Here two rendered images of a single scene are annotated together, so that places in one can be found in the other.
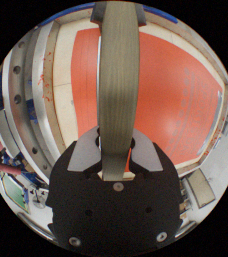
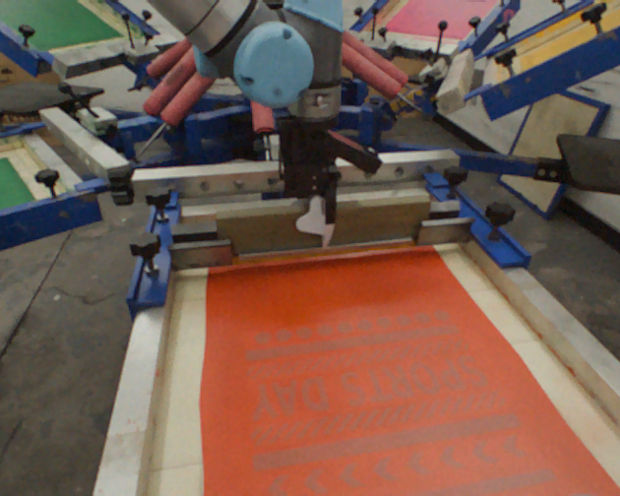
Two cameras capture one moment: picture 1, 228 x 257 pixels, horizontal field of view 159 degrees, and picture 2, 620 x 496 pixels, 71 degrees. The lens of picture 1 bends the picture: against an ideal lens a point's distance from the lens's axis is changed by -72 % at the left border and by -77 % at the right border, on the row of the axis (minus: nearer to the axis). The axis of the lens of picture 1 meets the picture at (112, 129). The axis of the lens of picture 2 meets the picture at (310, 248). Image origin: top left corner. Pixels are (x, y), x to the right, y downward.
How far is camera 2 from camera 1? 71 cm
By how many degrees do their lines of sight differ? 67
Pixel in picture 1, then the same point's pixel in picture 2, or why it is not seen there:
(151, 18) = (480, 260)
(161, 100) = (363, 290)
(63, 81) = not seen: hidden behind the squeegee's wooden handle
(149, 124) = (326, 286)
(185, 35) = (514, 295)
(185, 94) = (399, 321)
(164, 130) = (323, 309)
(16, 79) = (358, 175)
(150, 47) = (425, 271)
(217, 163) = not seen: outside the picture
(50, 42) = not seen: hidden behind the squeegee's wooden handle
